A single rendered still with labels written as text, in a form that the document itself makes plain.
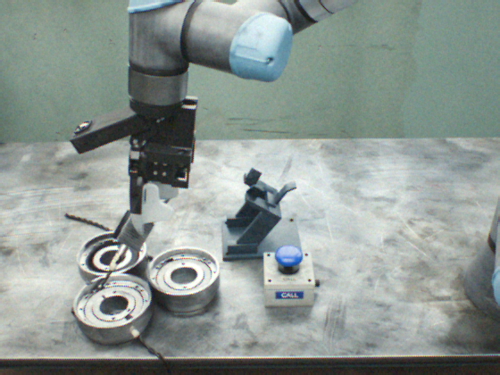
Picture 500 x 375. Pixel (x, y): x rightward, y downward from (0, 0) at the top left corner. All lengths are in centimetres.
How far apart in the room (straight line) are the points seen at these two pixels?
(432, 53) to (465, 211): 147
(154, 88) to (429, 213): 57
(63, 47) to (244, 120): 80
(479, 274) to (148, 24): 56
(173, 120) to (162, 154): 5
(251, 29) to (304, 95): 184
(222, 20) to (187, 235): 44
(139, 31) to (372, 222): 53
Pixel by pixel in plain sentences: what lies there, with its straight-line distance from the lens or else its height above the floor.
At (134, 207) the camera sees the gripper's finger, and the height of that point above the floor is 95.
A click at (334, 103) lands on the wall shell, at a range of 249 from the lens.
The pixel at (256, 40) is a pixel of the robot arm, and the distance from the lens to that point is 63.
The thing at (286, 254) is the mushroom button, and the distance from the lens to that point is 81.
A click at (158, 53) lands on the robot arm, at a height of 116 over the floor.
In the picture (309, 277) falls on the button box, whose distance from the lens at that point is 82.
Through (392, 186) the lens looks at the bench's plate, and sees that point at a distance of 112.
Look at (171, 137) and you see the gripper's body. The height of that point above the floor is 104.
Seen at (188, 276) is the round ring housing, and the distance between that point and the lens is 88.
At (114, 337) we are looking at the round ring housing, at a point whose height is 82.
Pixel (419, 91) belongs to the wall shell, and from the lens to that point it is 255.
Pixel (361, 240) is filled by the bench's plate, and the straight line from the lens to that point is 97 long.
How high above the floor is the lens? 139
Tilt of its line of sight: 33 degrees down
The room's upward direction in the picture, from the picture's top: 1 degrees counter-clockwise
